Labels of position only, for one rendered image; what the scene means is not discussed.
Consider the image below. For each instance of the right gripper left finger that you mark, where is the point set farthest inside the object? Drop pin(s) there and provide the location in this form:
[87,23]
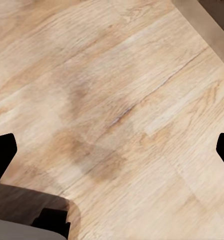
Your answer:
[8,149]

